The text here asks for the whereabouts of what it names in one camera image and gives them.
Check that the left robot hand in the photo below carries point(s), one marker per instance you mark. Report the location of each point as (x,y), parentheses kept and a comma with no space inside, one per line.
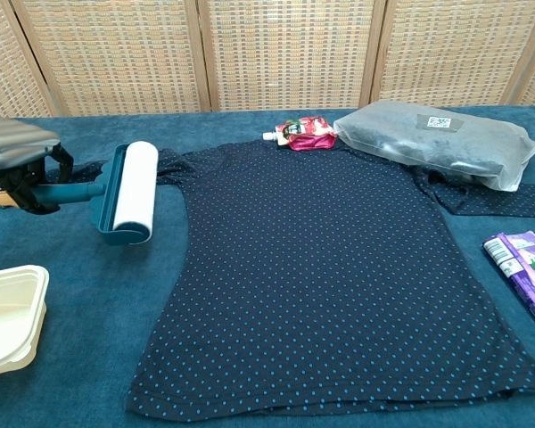
(13,147)

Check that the teal lint roller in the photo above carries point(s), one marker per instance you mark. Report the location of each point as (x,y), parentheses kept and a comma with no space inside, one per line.
(131,196)

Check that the navy polka dot shirt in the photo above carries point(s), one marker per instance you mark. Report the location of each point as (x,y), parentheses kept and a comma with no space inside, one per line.
(312,267)

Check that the cream plastic food container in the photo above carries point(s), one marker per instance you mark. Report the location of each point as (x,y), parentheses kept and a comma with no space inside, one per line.
(6,312)

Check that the teal table cloth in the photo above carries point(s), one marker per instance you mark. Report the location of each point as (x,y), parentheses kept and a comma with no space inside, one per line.
(84,321)

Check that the woven bamboo folding screen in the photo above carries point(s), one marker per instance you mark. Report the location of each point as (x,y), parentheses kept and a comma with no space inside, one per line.
(267,53)

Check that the red drink pouch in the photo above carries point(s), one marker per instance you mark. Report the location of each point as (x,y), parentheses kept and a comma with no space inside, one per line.
(307,133)

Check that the clear bag of dark items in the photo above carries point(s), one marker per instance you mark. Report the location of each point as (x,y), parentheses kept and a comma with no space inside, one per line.
(437,142)

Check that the purple printed package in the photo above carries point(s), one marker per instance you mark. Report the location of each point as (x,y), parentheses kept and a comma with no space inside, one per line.
(524,263)

